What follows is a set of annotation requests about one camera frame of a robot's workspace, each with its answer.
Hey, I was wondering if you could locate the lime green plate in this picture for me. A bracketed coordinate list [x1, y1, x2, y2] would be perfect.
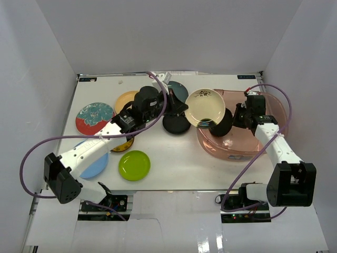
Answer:
[118, 150, 151, 181]

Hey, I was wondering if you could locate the dark teal ceramic plate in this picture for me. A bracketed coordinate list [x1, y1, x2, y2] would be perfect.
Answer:
[167, 81, 189, 103]

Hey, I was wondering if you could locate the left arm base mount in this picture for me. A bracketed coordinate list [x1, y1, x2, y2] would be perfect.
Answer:
[77, 181, 132, 221]

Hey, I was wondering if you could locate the yellow patterned brown-rim plate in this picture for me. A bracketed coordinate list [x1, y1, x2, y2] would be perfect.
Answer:
[111, 137, 135, 153]

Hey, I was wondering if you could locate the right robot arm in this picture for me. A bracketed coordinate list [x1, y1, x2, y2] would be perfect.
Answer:
[233, 92, 316, 210]

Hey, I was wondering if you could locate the cream plate with floral motif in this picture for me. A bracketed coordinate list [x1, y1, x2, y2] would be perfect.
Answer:
[184, 88, 226, 129]

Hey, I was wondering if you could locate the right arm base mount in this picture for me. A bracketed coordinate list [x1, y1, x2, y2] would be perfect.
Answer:
[221, 192, 271, 224]

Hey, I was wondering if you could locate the red and teal floral plate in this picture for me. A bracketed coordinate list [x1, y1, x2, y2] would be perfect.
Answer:
[75, 102, 114, 135]

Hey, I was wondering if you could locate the black glossy plate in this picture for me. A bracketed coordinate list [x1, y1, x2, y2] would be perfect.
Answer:
[162, 115, 191, 135]
[210, 108, 233, 137]

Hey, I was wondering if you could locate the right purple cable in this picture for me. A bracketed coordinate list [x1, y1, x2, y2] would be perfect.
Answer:
[220, 83, 292, 221]

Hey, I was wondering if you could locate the pink translucent plastic bin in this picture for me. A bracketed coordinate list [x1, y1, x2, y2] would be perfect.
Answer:
[196, 89, 290, 161]

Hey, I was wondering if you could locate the light blue plastic plate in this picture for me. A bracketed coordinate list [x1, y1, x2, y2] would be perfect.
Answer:
[80, 153, 109, 179]

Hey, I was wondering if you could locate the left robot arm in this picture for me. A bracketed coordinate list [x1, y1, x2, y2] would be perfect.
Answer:
[44, 86, 188, 210]

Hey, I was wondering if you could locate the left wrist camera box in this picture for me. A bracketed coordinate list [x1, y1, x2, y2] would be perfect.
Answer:
[159, 72, 172, 85]

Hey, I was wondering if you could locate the pale yellow plastic plate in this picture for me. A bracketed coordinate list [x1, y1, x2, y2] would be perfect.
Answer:
[114, 91, 138, 114]

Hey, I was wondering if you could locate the left table corner label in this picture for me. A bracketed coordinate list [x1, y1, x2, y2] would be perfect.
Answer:
[78, 77, 97, 82]

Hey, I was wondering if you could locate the table corner label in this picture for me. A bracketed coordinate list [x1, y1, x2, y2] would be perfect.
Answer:
[78, 77, 97, 82]
[237, 75, 256, 80]

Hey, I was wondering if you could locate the right table corner label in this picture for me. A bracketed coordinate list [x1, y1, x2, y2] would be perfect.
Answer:
[237, 75, 256, 80]

